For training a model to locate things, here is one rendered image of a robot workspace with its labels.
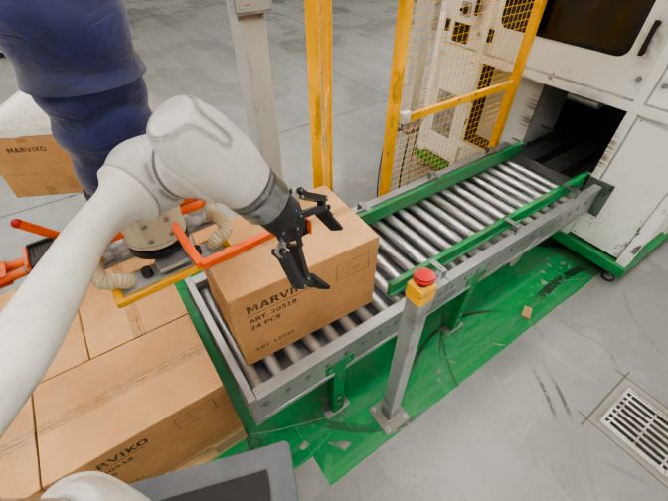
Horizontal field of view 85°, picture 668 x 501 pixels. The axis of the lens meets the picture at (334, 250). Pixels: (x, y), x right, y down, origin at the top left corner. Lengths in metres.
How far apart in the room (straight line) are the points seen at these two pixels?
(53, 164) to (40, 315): 2.13
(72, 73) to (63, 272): 0.47
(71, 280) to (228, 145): 0.24
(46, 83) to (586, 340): 2.62
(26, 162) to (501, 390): 2.81
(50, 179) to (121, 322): 1.09
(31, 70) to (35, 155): 1.68
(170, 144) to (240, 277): 0.82
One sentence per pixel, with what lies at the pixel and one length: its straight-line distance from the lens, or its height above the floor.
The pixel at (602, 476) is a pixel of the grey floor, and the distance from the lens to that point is 2.27.
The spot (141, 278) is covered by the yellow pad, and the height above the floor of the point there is 1.11.
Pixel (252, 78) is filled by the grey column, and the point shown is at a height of 1.18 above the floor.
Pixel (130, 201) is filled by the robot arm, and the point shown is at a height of 1.55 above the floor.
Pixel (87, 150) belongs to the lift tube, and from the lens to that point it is 0.94.
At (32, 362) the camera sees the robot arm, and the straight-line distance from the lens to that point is 0.44.
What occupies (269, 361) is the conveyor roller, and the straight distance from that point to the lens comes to 1.53.
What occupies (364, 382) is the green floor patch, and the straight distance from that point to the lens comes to 2.08.
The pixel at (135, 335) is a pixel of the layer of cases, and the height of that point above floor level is 0.54.
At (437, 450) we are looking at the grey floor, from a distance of 2.01.
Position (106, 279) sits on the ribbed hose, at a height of 1.16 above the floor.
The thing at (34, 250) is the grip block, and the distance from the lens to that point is 1.17.
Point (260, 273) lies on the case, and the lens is 1.26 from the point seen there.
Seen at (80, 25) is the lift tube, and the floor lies 1.71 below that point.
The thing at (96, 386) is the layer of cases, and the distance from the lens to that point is 1.72.
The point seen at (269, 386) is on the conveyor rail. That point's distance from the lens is 1.43.
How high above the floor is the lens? 1.87
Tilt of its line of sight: 44 degrees down
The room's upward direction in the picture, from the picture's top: straight up
